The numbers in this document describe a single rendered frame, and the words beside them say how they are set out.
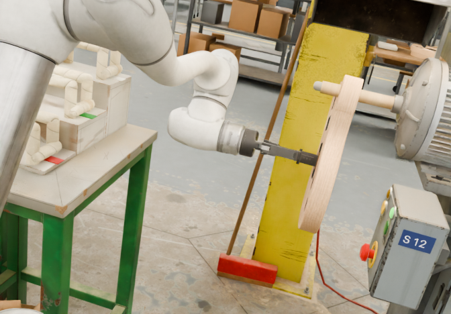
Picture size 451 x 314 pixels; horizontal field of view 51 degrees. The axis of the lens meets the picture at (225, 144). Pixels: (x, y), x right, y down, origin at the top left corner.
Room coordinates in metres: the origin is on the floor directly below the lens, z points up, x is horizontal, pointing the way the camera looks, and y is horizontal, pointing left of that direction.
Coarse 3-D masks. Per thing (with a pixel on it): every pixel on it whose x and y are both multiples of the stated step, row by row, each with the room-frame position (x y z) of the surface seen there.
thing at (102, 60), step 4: (100, 52) 1.38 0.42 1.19; (104, 52) 1.38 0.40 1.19; (108, 52) 1.39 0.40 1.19; (100, 56) 1.38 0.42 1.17; (104, 56) 1.38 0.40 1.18; (100, 60) 1.38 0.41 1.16; (104, 60) 1.38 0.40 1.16; (100, 64) 1.38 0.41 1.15; (104, 64) 1.38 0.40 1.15; (96, 68) 1.38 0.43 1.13; (100, 68) 1.38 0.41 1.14; (104, 68) 1.38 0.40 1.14; (96, 72) 1.38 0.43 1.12; (100, 72) 1.38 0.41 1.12; (96, 76) 1.38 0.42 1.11; (100, 76) 1.38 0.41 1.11; (104, 80) 1.38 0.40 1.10
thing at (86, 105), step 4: (88, 100) 1.30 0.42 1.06; (92, 100) 1.31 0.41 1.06; (80, 104) 1.26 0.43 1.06; (84, 104) 1.27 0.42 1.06; (88, 104) 1.28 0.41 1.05; (92, 104) 1.30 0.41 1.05; (72, 108) 1.22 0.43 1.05; (76, 108) 1.23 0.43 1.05; (80, 108) 1.24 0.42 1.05; (84, 108) 1.26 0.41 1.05; (88, 108) 1.28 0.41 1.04; (92, 108) 1.31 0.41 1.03; (72, 112) 1.22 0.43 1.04; (76, 112) 1.22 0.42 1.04; (80, 112) 1.24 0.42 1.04; (84, 112) 1.26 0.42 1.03; (72, 116) 1.22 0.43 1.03; (76, 116) 1.23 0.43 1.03
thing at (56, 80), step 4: (52, 76) 1.24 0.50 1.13; (56, 76) 1.24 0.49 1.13; (60, 76) 1.24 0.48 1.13; (52, 80) 1.23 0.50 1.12; (56, 80) 1.23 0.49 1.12; (60, 80) 1.23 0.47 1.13; (64, 80) 1.23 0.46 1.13; (68, 80) 1.23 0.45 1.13; (72, 80) 1.23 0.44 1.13; (48, 84) 1.24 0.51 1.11; (52, 84) 1.23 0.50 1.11; (56, 84) 1.23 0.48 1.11; (60, 84) 1.22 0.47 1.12; (64, 84) 1.22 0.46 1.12; (68, 84) 1.22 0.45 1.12; (72, 84) 1.22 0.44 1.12; (76, 84) 1.23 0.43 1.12; (64, 88) 1.23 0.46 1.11
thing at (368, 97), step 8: (328, 88) 1.18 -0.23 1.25; (336, 88) 1.17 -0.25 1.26; (336, 96) 1.18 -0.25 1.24; (360, 96) 1.16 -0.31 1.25; (368, 96) 1.16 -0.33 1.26; (376, 96) 1.16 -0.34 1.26; (384, 96) 1.16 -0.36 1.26; (368, 104) 1.17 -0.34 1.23; (376, 104) 1.16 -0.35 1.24; (384, 104) 1.15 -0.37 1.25; (392, 104) 1.15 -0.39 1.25
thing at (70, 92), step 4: (68, 88) 1.22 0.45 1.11; (72, 88) 1.22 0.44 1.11; (76, 88) 1.23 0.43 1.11; (68, 92) 1.22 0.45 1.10; (72, 92) 1.22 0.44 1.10; (76, 92) 1.23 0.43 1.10; (68, 96) 1.22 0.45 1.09; (72, 96) 1.22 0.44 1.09; (76, 96) 1.23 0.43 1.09; (64, 100) 1.23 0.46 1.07; (68, 100) 1.22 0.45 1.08; (72, 100) 1.22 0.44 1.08; (76, 100) 1.23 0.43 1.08; (64, 104) 1.23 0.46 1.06; (68, 104) 1.22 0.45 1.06; (72, 104) 1.22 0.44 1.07; (76, 104) 1.24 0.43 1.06; (64, 108) 1.22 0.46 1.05; (68, 108) 1.22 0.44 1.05; (64, 112) 1.22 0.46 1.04; (68, 112) 1.22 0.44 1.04; (64, 116) 1.22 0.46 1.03; (68, 116) 1.22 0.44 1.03
